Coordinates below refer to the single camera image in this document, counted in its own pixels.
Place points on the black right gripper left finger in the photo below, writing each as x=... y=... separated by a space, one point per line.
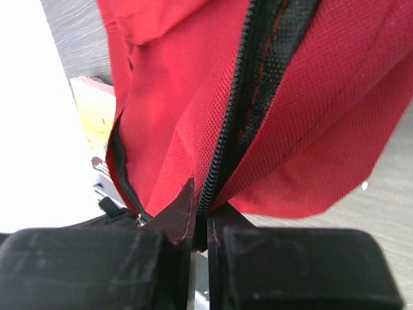
x=114 y=266

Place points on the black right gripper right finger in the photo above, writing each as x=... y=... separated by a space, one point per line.
x=295 y=268

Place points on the red student backpack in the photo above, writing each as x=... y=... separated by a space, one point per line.
x=279 y=108

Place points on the yellow illustrated book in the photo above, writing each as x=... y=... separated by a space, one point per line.
x=96 y=105

